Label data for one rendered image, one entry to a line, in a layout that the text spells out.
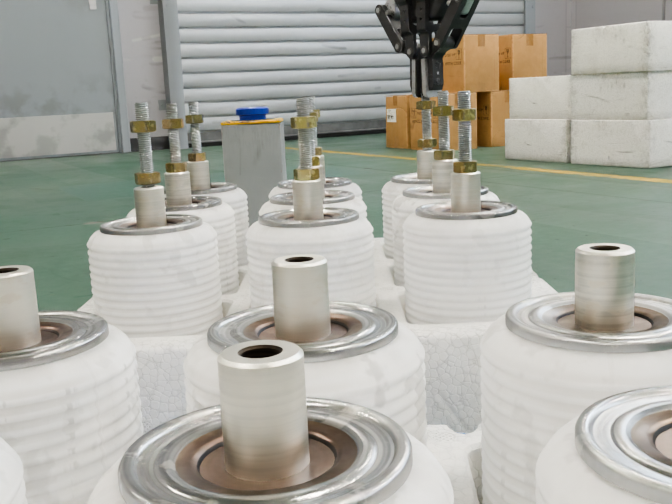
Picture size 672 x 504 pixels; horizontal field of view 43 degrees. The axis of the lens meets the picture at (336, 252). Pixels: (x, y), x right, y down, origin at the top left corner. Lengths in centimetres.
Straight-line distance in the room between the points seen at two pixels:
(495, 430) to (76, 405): 16
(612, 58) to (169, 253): 300
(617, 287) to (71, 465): 21
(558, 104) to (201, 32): 301
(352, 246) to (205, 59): 546
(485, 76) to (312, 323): 439
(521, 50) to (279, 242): 433
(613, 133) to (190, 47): 334
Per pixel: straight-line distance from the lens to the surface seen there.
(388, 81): 668
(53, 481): 34
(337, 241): 59
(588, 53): 359
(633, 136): 345
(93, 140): 586
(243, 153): 101
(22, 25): 581
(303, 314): 33
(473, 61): 464
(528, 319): 34
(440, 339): 58
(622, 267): 33
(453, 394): 59
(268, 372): 21
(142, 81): 596
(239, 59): 613
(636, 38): 343
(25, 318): 36
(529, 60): 492
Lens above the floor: 35
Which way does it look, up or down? 11 degrees down
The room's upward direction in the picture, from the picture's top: 3 degrees counter-clockwise
